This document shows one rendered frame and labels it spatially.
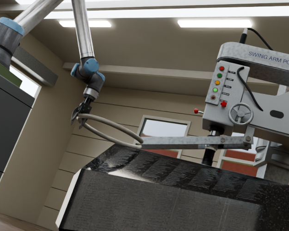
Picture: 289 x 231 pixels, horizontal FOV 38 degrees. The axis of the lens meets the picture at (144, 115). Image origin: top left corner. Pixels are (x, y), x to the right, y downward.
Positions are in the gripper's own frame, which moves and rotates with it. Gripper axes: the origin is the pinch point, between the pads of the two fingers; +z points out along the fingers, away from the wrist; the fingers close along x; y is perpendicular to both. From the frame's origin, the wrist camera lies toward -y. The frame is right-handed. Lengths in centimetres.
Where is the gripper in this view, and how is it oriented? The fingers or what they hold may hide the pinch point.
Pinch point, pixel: (75, 125)
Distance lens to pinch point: 272.3
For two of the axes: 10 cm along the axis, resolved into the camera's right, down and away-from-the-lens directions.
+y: 3.6, -1.2, -9.3
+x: 8.6, 4.4, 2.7
